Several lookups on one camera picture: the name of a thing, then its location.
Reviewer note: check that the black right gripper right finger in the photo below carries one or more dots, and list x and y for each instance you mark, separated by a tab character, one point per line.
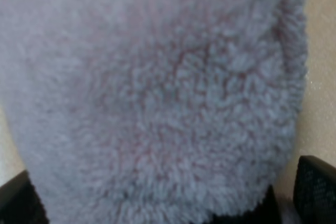
314	191

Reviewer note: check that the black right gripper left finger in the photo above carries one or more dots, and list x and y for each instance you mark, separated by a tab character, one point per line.
20	204

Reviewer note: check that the pink towel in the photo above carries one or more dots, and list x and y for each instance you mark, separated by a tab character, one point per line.
152	111

